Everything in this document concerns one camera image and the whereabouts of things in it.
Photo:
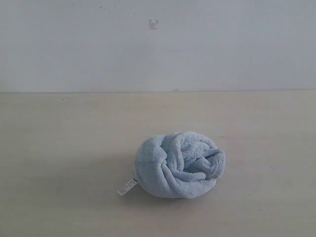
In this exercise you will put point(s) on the light blue fluffy towel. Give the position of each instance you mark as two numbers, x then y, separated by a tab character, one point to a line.
179	165

